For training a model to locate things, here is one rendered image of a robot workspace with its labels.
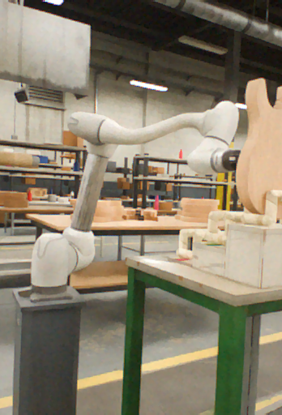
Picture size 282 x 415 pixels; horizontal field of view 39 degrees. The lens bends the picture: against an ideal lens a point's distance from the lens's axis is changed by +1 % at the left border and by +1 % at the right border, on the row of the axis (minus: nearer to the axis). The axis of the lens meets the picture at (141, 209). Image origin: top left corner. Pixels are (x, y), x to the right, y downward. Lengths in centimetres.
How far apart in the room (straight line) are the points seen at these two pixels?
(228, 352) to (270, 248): 31
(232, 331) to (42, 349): 92
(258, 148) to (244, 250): 30
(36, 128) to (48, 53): 1177
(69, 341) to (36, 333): 15
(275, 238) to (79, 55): 72
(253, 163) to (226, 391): 63
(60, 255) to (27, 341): 37
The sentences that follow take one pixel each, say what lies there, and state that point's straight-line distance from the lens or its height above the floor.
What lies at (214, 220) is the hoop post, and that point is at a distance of 137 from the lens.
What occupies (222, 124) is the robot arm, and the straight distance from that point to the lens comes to 155.
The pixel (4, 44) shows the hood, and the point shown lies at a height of 145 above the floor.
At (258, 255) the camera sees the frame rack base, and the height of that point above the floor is 102.
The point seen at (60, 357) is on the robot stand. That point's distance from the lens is 182.
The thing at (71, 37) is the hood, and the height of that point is 149.
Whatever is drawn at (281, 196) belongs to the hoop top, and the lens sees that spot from 122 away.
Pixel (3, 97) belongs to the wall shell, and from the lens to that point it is 1248.
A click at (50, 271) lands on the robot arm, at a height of 82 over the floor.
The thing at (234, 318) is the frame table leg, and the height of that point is 86.
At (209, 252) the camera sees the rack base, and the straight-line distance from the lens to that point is 133.
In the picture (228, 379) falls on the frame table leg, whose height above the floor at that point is 70.
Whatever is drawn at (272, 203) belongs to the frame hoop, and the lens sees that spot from 120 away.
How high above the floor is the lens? 120
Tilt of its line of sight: 3 degrees down
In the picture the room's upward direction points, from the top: 3 degrees clockwise
